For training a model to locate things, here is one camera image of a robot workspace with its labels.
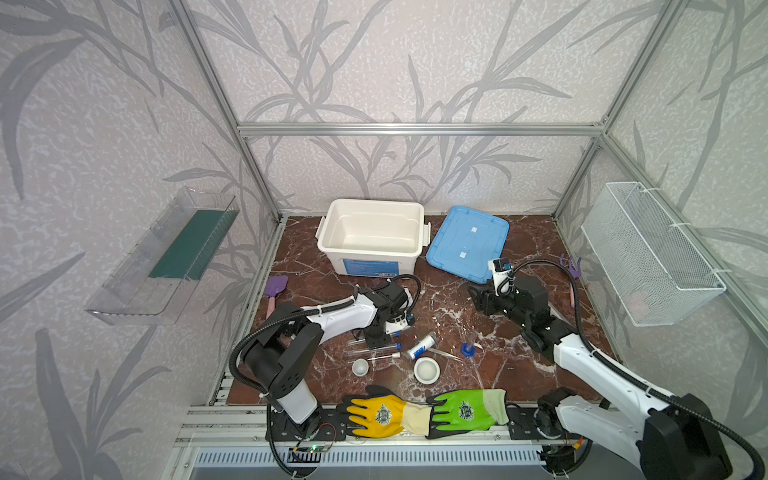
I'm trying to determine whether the test tube blue cap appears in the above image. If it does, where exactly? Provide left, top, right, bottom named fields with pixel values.
left=345, top=340, right=401, bottom=356

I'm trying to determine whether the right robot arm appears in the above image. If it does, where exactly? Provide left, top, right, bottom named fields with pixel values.
left=468, top=276, right=766, bottom=479

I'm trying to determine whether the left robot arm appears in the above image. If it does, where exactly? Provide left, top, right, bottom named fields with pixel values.
left=228, top=274, right=422, bottom=429

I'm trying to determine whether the blue plastic bin lid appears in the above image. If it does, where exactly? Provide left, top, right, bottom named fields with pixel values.
left=426, top=206, right=510, bottom=284

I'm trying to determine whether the white blue label bottle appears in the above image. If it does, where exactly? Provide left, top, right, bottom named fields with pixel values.
left=406, top=334, right=436, bottom=360

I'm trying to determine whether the white plastic storage bin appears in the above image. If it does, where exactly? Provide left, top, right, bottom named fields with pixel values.
left=315, top=199, right=431, bottom=278

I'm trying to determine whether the large white ceramic dish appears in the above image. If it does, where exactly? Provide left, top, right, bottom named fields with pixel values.
left=413, top=357, right=441, bottom=385

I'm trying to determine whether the purple toy shovel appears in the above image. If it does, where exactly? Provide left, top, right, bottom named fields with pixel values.
left=265, top=275, right=288, bottom=319

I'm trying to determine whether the yellow work glove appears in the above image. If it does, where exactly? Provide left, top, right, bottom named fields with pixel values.
left=336, top=385, right=432, bottom=439

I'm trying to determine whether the green work glove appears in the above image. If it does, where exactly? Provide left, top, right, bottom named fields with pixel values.
left=427, top=389, right=509, bottom=439

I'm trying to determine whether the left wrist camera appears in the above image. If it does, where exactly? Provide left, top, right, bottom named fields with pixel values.
left=384, top=314, right=415, bottom=336

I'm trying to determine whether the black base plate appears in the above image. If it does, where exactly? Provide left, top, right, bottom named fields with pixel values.
left=266, top=402, right=574, bottom=444

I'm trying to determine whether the white wire mesh basket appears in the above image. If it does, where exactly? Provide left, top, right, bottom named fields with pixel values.
left=581, top=182, right=727, bottom=327

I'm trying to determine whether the aluminium frame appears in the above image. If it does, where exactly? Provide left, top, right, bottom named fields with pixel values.
left=164, top=1, right=767, bottom=342

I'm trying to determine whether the clear wall shelf green mat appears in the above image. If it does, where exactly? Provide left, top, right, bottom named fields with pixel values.
left=85, top=187, right=240, bottom=326

